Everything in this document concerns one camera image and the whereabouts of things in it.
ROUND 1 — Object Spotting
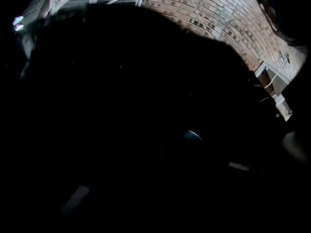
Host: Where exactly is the white low stand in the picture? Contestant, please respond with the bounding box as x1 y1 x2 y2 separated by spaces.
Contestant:
254 61 293 122

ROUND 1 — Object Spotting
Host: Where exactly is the white hanging wall cable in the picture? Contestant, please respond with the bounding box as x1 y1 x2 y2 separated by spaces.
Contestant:
184 0 214 37

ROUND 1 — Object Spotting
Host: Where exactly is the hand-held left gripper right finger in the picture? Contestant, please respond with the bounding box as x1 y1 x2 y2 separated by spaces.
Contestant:
206 151 258 219

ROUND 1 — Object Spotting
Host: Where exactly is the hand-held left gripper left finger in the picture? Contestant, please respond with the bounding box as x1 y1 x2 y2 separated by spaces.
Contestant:
21 154 161 233

